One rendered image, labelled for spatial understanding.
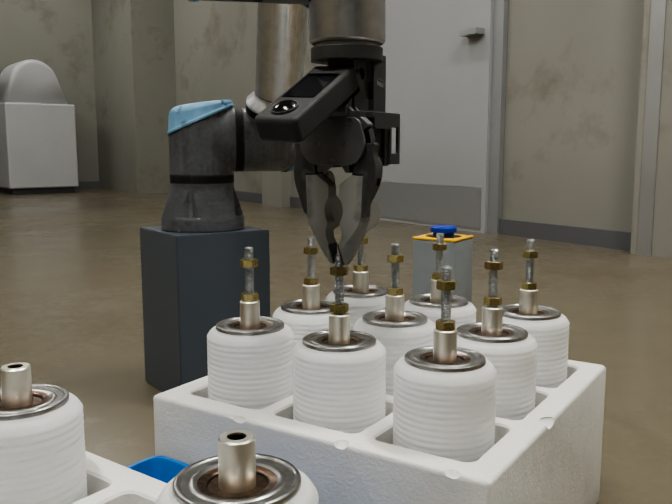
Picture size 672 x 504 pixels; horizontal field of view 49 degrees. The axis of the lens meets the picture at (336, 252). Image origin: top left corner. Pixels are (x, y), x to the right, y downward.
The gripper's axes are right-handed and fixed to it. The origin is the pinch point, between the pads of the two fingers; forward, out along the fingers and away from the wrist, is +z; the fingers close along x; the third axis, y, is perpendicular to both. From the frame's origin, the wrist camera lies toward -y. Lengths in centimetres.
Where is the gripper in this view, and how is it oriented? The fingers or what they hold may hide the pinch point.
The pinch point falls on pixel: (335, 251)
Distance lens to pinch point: 73.6
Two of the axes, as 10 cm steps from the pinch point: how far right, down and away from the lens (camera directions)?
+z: 0.0, 9.9, 1.4
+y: 5.0, -1.2, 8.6
